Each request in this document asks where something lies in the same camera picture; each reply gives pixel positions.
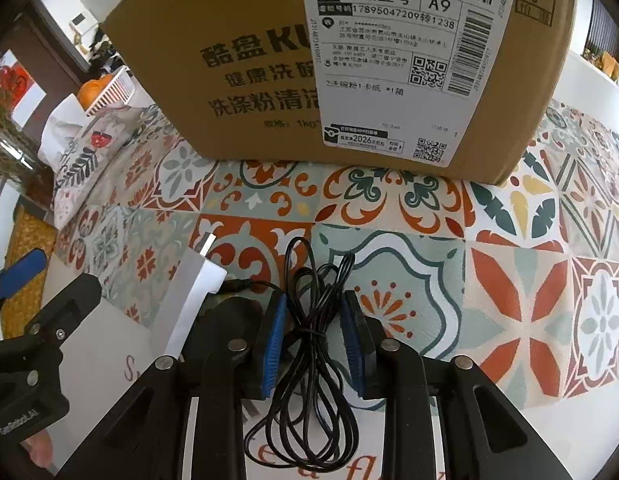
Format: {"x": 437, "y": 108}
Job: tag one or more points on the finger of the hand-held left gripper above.
{"x": 64, "y": 300}
{"x": 19, "y": 272}

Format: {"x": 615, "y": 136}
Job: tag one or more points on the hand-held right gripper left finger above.
{"x": 272, "y": 340}

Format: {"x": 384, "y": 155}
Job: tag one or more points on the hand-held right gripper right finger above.
{"x": 352, "y": 345}

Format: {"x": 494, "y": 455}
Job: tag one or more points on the brown cardboard box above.
{"x": 239, "y": 60}

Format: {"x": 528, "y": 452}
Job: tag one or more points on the yellow woven placemat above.
{"x": 26, "y": 270}

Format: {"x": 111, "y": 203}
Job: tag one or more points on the white printed card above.
{"x": 121, "y": 345}

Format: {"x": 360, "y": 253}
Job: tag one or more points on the white usb adapter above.
{"x": 197, "y": 285}

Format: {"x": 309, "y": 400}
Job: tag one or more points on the dried grass bunch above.
{"x": 4, "y": 140}

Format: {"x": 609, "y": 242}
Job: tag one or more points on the white tissue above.
{"x": 64, "y": 125}

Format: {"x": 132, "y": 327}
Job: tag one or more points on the orange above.
{"x": 91, "y": 92}
{"x": 105, "y": 78}

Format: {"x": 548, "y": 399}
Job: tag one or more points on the white slatted fruit basket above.
{"x": 114, "y": 92}

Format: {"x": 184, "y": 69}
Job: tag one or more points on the brown wooden door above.
{"x": 54, "y": 60}

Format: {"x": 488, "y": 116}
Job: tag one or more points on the plush toys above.
{"x": 101, "y": 51}

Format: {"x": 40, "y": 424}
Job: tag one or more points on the orange gift boxes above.
{"x": 612, "y": 64}

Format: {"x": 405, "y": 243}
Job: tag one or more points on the red wall poster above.
{"x": 11, "y": 80}

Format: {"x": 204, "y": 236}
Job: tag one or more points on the white wall intercom panel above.
{"x": 79, "y": 20}

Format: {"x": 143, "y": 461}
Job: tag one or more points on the dark slatted wall panel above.
{"x": 602, "y": 25}

